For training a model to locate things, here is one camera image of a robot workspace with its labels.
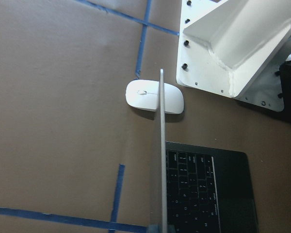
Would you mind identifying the white computer mouse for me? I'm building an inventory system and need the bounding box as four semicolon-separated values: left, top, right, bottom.
125;79;184;114

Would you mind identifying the grey laptop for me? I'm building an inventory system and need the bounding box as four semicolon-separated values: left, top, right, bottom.
147;72;258;233

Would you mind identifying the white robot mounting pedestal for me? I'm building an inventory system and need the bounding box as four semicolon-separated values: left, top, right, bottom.
176;0;291;112

